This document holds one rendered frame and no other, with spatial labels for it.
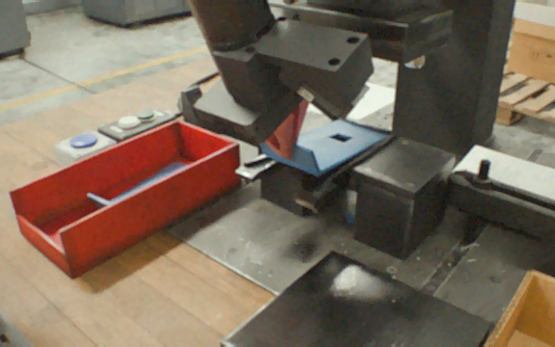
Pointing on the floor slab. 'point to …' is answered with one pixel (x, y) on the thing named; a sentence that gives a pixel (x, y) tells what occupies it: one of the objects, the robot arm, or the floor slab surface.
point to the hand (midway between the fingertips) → (284, 148)
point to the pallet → (545, 94)
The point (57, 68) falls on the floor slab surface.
